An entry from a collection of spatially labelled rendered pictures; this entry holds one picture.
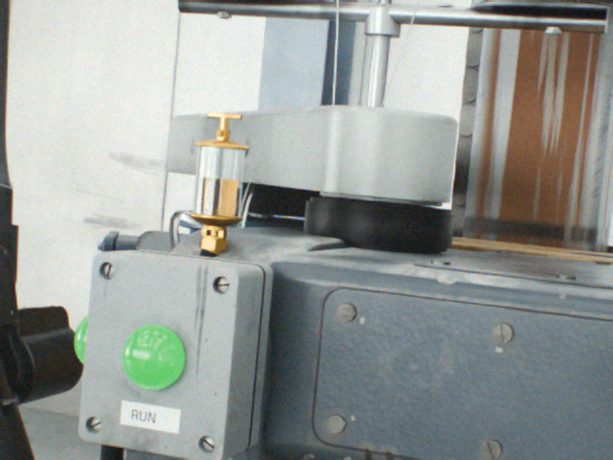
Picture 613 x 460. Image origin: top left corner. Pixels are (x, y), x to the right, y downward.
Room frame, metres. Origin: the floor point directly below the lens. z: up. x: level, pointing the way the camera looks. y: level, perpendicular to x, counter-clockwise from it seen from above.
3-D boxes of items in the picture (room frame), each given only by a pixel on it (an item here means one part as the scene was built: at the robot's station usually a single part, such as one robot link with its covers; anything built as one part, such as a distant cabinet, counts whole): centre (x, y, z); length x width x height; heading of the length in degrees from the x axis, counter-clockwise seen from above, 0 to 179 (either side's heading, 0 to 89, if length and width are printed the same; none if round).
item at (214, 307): (0.58, 0.06, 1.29); 0.08 x 0.05 x 0.09; 71
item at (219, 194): (0.64, 0.05, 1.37); 0.03 x 0.02 x 0.03; 71
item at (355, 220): (0.74, -0.04, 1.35); 0.09 x 0.09 x 0.03
